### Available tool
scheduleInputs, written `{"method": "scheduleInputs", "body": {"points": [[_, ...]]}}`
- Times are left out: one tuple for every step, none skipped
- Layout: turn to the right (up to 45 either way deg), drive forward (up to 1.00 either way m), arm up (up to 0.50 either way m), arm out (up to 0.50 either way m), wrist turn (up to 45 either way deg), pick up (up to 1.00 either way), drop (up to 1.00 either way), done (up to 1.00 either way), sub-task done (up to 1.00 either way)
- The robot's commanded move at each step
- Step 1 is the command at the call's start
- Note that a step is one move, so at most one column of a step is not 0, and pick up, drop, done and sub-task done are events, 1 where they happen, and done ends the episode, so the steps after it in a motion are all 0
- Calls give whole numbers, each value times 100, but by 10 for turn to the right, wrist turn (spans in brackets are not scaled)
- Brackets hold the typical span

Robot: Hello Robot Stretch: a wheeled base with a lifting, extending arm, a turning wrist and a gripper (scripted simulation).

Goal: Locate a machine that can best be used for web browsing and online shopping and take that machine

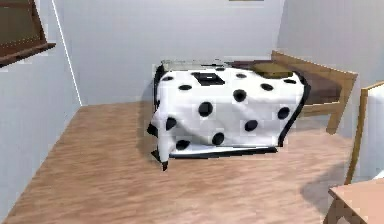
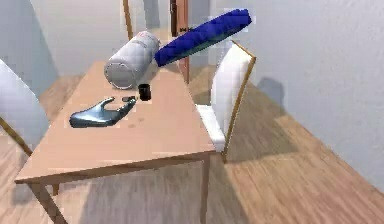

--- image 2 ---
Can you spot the small dark flat piece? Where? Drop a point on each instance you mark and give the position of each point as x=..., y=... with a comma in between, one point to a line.
x=128, y=99

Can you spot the thin wooden post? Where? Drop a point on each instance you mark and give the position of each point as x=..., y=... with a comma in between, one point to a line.
x=127, y=20

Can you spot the white cylinder canister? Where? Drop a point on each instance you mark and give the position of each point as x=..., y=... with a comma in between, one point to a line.
x=130, y=61

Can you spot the light wooden table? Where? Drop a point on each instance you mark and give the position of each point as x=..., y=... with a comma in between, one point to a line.
x=163, y=133

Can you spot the dark blue-grey hand-shaped figure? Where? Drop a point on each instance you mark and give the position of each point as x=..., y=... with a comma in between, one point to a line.
x=96, y=116

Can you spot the white chair with wooden frame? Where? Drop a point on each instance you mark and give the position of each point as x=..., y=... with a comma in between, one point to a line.
x=16, y=106
x=228, y=90

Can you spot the small black cup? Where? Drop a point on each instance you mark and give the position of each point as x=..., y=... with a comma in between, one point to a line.
x=144, y=92

